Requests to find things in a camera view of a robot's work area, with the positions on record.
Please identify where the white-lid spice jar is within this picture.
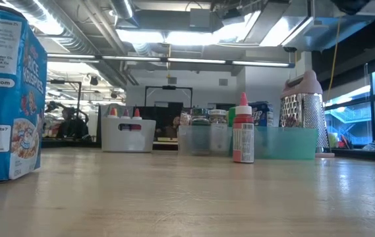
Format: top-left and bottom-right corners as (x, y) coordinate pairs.
(208, 109), (228, 125)

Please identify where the green-lid spice jar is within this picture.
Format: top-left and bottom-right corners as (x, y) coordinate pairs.
(190, 107), (212, 126)

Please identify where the pink food colouring bottle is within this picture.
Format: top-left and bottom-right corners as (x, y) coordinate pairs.
(232, 92), (255, 164)

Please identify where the blue Rice Krispies box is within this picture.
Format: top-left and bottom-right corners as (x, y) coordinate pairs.
(0, 3), (48, 183)

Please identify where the yellow hanging cord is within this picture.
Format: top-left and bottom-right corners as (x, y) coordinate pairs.
(326, 14), (342, 99)

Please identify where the black aluminium table frame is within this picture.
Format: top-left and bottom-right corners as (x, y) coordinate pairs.
(331, 147), (375, 163)

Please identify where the dark blue cereal box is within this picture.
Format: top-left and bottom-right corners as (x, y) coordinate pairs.
(248, 101), (274, 128)

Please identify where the thin black metal frame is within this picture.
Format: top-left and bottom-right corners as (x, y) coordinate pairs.
(144, 84), (194, 109)
(45, 78), (82, 109)

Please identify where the silver ventilation duct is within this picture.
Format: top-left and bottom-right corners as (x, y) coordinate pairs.
(5, 0), (102, 55)

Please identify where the ceiling strip light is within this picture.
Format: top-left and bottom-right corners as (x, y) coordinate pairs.
(101, 55), (161, 62)
(167, 57), (227, 65)
(46, 53), (96, 60)
(231, 60), (290, 68)

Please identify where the pink-handled box grater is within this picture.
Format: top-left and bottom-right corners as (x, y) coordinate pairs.
(278, 69), (335, 158)

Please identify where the teal plastic tray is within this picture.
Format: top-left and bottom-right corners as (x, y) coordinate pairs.
(232, 126), (319, 161)

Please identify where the large rectangular silver duct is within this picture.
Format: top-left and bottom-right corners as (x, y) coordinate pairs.
(259, 0), (375, 52)

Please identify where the green Apple Jacks box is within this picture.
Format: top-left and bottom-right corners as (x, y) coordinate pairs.
(227, 106), (238, 128)

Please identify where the clear plastic container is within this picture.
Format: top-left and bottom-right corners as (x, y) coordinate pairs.
(177, 124), (235, 157)

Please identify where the grey plastic bin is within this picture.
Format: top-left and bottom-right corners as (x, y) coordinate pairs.
(100, 117), (157, 153)

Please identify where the person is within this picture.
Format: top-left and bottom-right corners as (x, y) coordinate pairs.
(55, 107), (91, 140)
(170, 115), (181, 138)

